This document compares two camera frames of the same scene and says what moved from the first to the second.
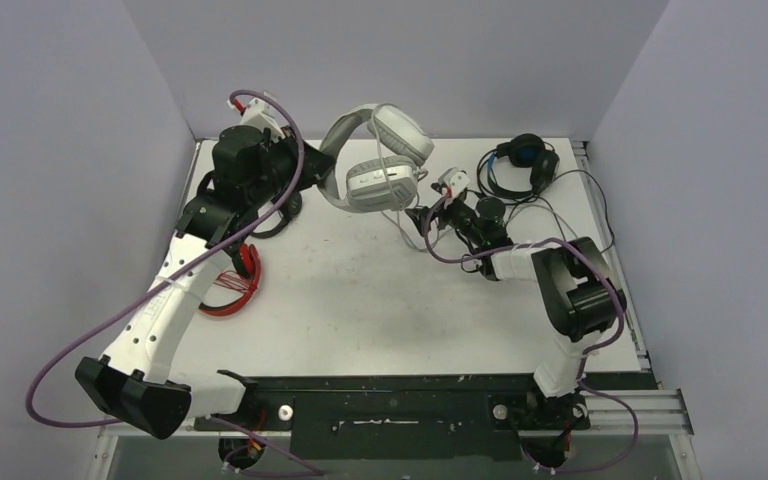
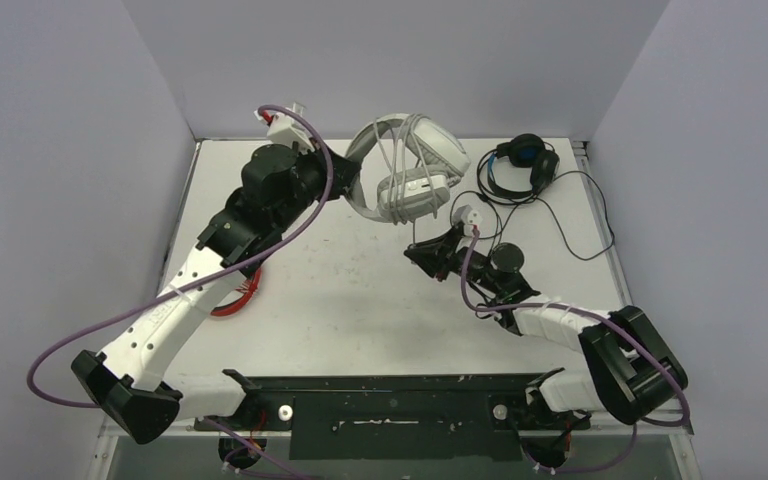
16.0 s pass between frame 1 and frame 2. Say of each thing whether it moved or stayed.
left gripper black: moved
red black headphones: stayed
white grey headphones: moved
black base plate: stayed
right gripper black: moved
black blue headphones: stayed
